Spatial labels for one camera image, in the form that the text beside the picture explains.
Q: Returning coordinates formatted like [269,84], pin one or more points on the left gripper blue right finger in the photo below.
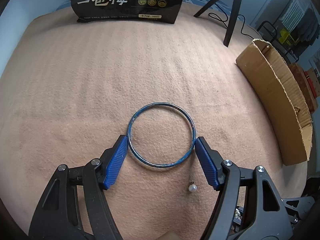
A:
[227,178]

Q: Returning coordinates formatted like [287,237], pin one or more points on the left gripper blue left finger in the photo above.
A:
[57,215]

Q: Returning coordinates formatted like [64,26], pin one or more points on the pearl earring with stud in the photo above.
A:
[192,186]

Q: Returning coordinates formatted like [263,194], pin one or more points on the silver blue bangle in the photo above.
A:
[161,135]

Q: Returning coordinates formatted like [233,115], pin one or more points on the tan blanket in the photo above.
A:
[70,89]

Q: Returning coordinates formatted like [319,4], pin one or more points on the orange covered bench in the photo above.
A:
[304,83]

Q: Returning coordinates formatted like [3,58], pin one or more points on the brown cardboard box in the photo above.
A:
[283,101]

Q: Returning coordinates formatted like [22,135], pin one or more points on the yellow box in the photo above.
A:
[286,38]

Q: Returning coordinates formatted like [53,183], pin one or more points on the black clothes rack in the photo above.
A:
[291,26]

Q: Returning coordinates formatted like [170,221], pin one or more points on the black snack bag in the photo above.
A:
[127,0]

